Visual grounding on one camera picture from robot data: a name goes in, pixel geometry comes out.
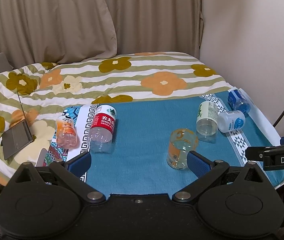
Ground red label clear plastic cup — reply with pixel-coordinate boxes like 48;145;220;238
88;105;117;153

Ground white blue label plastic cup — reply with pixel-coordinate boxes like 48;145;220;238
217;110;245;133

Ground teal patterned table mat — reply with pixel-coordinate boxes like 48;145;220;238
39;92;280;197

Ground grey laptop on bed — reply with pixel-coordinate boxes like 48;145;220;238
1;92;34;160

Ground floral striped bed quilt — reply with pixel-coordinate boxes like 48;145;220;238
0;51;230;185

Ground beige curtain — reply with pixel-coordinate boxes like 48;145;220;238
0;0;204;68

